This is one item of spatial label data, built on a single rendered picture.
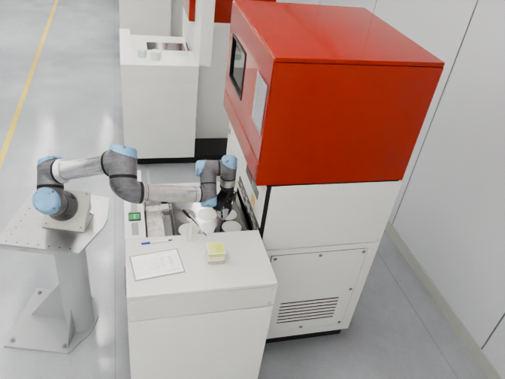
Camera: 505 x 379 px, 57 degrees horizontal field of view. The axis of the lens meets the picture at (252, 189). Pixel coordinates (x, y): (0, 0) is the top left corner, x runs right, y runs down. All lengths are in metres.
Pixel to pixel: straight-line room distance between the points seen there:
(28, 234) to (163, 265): 0.75
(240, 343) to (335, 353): 0.95
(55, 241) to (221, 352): 0.94
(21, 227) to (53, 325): 0.81
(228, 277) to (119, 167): 0.64
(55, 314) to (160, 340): 1.12
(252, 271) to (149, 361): 0.63
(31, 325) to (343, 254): 1.88
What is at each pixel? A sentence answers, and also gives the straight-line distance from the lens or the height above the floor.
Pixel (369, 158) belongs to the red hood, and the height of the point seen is 1.36.
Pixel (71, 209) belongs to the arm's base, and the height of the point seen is 0.93.
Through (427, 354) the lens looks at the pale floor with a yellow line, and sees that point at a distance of 3.31.
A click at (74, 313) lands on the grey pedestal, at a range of 2.92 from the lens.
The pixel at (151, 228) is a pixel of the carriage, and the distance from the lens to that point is 2.34.
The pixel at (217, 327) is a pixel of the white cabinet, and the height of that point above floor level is 0.71.
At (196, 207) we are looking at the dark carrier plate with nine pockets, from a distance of 2.45.
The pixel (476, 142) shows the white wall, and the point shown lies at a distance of 3.20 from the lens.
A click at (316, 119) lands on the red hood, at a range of 1.98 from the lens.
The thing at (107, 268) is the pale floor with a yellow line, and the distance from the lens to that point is 3.40.
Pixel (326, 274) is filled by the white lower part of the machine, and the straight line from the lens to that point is 2.63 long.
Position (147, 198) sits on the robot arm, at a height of 1.18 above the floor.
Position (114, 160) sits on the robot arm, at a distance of 2.02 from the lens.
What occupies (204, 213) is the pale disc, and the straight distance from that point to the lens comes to 2.41.
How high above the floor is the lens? 2.41
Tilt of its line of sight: 35 degrees down
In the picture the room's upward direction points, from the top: 8 degrees clockwise
